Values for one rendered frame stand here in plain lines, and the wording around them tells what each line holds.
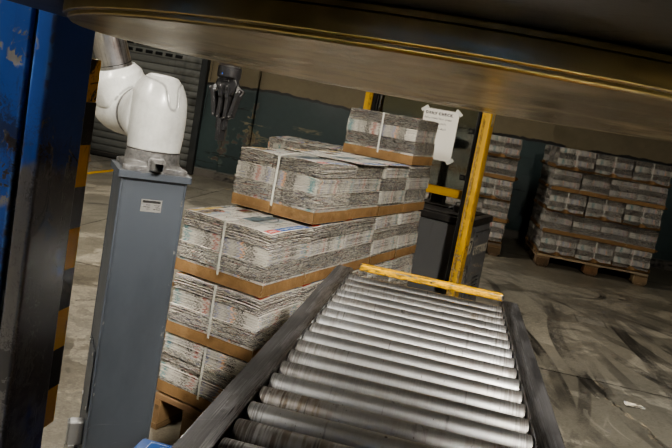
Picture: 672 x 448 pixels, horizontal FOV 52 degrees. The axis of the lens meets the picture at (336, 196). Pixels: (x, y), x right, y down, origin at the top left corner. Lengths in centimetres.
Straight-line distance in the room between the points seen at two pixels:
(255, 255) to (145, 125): 60
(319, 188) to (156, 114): 76
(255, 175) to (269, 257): 46
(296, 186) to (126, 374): 90
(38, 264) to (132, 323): 133
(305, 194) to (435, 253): 162
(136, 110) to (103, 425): 93
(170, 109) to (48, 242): 125
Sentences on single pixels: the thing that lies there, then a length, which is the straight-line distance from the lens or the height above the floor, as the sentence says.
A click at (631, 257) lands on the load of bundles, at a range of 791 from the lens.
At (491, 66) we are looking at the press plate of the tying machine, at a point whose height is 129.
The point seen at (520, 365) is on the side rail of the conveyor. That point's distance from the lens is 157.
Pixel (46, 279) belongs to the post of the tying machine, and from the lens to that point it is 82.
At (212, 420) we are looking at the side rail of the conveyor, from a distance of 105.
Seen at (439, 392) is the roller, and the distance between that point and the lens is 133.
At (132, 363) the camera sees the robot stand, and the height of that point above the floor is 43.
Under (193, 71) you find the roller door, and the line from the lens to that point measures 993.
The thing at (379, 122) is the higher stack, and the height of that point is 124.
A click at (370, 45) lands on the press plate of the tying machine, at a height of 129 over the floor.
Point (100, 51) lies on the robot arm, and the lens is 219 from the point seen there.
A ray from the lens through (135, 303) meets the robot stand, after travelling 210.
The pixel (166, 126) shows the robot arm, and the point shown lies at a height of 113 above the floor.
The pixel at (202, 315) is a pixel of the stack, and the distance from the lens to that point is 249.
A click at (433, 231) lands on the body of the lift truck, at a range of 400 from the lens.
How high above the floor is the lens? 127
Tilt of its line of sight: 7 degrees down
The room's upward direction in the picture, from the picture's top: 10 degrees clockwise
